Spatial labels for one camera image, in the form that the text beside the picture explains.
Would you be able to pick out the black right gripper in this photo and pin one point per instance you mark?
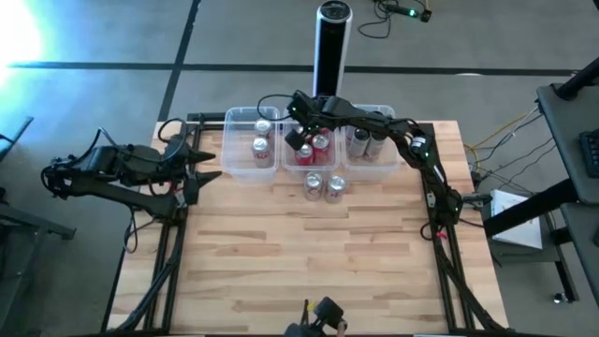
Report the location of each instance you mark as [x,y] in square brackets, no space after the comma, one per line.
[309,112]

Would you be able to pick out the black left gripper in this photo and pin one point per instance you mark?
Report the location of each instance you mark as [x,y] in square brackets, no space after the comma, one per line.
[178,161]

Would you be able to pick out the red Coca-Cola can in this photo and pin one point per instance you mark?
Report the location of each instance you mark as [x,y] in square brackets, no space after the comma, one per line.
[321,142]
[326,131]
[304,152]

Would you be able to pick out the silver Diet Coke can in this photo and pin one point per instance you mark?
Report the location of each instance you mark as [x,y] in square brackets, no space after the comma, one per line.
[313,180]
[260,150]
[335,183]
[263,126]

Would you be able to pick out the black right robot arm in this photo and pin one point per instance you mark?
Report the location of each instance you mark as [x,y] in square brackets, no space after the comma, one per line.
[369,122]

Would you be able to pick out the black arm base connector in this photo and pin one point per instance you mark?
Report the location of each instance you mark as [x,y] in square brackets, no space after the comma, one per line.
[477,199]

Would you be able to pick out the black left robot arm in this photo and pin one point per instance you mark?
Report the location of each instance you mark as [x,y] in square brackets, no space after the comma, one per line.
[112,164]

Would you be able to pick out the clear plastic bin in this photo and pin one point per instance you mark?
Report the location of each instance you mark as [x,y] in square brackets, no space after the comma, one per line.
[390,164]
[238,159]
[290,164]

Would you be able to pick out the black and white tower fan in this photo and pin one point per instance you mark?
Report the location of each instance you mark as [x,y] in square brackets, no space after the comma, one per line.
[332,47]

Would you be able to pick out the black power strip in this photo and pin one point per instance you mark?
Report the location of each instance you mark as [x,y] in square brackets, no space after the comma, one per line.
[402,10]

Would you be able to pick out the black power plug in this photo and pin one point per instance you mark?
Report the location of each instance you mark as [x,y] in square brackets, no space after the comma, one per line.
[425,16]

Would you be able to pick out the black metal stand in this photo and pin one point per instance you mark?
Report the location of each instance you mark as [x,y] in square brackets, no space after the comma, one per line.
[47,225]

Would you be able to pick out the red zip tie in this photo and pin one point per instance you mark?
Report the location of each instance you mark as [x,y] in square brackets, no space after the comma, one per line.
[439,233]

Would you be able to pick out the person's hand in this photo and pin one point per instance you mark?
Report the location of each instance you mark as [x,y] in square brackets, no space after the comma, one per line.
[340,327]

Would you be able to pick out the black desk beam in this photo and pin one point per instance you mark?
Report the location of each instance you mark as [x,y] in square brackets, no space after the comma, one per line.
[529,208]

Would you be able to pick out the white box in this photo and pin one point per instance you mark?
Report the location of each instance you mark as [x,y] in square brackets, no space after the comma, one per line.
[519,236]

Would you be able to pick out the dark grey desk top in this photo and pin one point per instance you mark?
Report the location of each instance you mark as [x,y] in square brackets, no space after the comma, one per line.
[561,140]
[585,243]

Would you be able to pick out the grey desk base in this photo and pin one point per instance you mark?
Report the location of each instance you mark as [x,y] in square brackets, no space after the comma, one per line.
[538,255]

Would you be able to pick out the black round pole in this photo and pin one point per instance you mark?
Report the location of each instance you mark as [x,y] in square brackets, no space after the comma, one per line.
[578,79]

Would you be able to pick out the black keyboard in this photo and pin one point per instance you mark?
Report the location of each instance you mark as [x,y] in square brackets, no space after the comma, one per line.
[590,154]

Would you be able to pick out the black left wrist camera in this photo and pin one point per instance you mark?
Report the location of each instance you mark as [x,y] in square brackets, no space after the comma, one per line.
[192,193]

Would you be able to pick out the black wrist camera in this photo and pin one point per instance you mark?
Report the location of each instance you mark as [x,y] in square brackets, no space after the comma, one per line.
[295,139]
[192,193]

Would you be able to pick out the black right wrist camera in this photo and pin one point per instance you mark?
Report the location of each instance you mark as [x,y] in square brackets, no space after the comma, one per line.
[295,139]

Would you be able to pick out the black aluminium table frame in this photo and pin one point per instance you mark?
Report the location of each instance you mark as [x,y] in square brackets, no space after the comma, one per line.
[447,281]

